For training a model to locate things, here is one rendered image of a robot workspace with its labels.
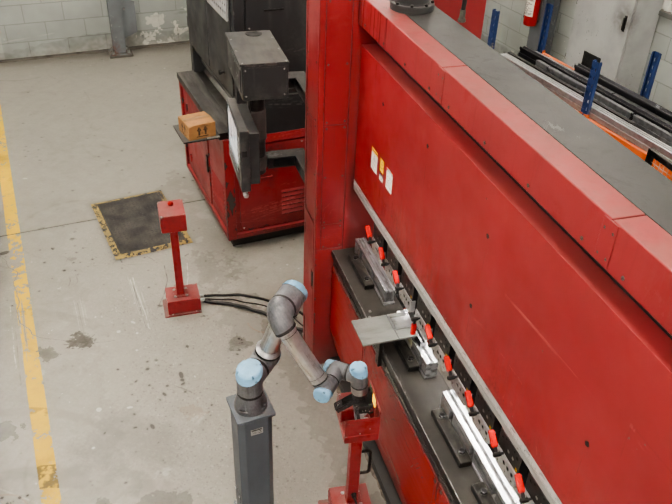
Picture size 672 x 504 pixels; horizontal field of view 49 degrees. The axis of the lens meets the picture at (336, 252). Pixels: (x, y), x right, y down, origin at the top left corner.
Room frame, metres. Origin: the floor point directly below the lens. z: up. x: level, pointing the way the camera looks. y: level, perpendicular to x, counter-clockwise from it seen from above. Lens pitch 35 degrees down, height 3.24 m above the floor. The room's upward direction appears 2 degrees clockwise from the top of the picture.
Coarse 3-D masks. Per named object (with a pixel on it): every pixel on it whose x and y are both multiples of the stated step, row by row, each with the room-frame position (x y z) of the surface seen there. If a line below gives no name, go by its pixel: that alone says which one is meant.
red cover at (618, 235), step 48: (384, 0) 3.38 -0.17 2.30; (384, 48) 3.13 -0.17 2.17; (432, 48) 2.76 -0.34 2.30; (432, 96) 2.61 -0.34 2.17; (480, 96) 2.30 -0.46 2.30; (480, 144) 2.22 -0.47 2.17; (528, 144) 1.96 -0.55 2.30; (528, 192) 1.91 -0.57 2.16; (576, 192) 1.71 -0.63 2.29; (576, 240) 1.66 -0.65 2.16; (624, 240) 1.50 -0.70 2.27; (624, 288) 1.45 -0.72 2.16
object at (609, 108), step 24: (528, 48) 5.28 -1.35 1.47; (528, 72) 4.84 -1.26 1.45; (552, 72) 4.88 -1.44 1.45; (576, 72) 4.90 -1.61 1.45; (576, 96) 4.41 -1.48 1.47; (600, 96) 4.43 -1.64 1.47; (624, 96) 4.51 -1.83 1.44; (600, 120) 4.16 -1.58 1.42; (624, 120) 4.12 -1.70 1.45; (648, 120) 4.10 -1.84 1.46; (648, 144) 3.80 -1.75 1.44
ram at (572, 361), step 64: (384, 64) 3.21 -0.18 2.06; (384, 128) 3.10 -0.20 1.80; (448, 128) 2.56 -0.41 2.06; (384, 192) 3.04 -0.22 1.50; (448, 192) 2.43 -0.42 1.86; (512, 192) 2.09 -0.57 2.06; (448, 256) 2.36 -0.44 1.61; (512, 256) 1.95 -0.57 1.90; (576, 256) 1.73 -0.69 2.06; (448, 320) 2.28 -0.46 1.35; (512, 320) 1.88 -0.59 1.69; (576, 320) 1.60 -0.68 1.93; (640, 320) 1.45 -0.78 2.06; (512, 384) 1.81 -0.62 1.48; (576, 384) 1.53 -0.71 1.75; (640, 384) 1.33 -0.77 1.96; (576, 448) 1.46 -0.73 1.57; (640, 448) 1.26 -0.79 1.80
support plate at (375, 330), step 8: (400, 312) 2.75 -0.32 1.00; (352, 320) 2.68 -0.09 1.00; (360, 320) 2.68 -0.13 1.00; (368, 320) 2.68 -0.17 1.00; (376, 320) 2.68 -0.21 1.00; (384, 320) 2.69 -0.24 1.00; (360, 328) 2.62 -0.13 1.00; (368, 328) 2.62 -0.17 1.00; (376, 328) 2.63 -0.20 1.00; (384, 328) 2.63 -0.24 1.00; (392, 328) 2.63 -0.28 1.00; (408, 328) 2.64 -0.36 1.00; (360, 336) 2.56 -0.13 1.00; (368, 336) 2.57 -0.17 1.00; (376, 336) 2.57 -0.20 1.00; (384, 336) 2.57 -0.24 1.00; (392, 336) 2.57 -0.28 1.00; (400, 336) 2.58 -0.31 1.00; (408, 336) 2.58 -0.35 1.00; (416, 336) 2.59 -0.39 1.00; (368, 344) 2.51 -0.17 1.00
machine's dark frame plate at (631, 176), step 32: (448, 32) 2.96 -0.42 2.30; (480, 64) 2.61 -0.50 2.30; (512, 64) 2.62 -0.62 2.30; (512, 96) 2.32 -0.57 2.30; (544, 96) 2.33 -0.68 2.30; (544, 128) 2.07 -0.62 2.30; (576, 128) 2.08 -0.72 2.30; (608, 160) 1.87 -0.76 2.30; (640, 160) 1.88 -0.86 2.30; (640, 192) 1.69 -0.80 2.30
